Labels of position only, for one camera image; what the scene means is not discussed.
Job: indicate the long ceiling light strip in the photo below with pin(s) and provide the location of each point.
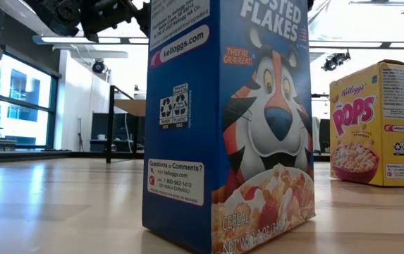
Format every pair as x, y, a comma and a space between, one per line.
81, 40

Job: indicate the black ceiling spotlight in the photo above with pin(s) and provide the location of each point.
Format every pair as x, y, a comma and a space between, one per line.
98, 67

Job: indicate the wooden shelf black metal frame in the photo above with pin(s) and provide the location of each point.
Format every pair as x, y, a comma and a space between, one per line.
129, 107

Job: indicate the blue Frosted Flakes cereal box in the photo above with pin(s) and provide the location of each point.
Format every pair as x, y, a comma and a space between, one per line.
187, 123

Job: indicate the ceiling rail fixture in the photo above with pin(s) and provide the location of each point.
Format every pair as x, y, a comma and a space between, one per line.
378, 3

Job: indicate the yellow Corn Pops cereal box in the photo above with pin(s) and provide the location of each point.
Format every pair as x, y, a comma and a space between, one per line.
364, 141

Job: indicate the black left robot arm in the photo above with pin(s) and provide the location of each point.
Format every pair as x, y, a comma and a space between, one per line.
60, 16

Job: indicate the thin background tripod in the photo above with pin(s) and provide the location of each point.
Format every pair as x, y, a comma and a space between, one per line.
80, 141

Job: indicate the black ceiling camera rig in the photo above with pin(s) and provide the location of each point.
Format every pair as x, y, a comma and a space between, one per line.
333, 61

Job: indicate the large window wall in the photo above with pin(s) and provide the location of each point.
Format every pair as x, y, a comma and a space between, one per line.
22, 106

